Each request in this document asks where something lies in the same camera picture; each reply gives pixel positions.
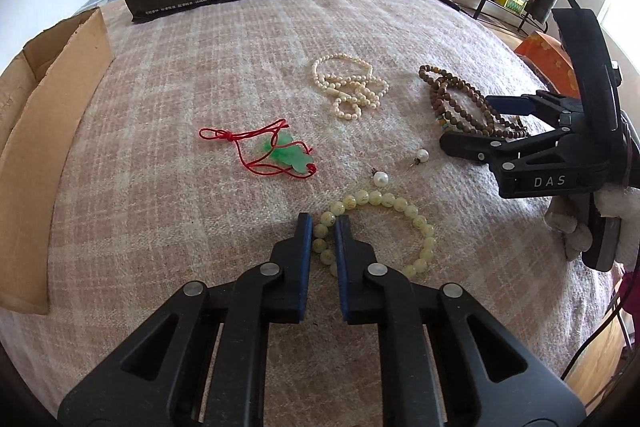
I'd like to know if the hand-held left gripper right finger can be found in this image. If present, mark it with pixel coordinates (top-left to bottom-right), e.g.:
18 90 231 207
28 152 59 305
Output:
335 216 586 427

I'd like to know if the brown cardboard box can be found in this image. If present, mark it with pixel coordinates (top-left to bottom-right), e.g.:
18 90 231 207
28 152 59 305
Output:
0 7 113 315

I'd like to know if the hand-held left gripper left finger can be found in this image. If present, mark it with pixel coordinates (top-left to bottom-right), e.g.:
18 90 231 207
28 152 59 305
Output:
57 212 313 427

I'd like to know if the bright window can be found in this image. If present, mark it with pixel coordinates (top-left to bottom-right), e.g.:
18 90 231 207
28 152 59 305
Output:
597 0 640 72

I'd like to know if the orange patterned box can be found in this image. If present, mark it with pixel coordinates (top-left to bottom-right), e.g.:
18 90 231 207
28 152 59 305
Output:
514 33 583 98

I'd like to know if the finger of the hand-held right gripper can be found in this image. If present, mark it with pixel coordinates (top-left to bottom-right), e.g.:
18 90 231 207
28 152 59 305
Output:
439 128 577 171
484 90 587 128

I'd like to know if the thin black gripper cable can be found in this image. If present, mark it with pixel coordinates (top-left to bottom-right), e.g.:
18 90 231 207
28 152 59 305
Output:
560 277 633 383

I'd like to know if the green jade pendant red cord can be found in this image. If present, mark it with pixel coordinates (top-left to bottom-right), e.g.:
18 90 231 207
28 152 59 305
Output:
199 119 318 180

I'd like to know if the brown wooden bead bracelet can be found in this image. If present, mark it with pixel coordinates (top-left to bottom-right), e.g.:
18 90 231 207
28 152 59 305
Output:
419 64 531 140

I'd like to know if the white pearl necklace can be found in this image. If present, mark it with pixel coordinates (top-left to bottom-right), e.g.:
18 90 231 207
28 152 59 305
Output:
311 53 390 122

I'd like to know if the person's right hand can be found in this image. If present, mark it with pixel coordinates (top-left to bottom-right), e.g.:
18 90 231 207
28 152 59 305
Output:
544 187 640 264

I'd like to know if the pale green bead bracelet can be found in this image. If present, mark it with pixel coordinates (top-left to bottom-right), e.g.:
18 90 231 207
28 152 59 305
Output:
311 189 437 278

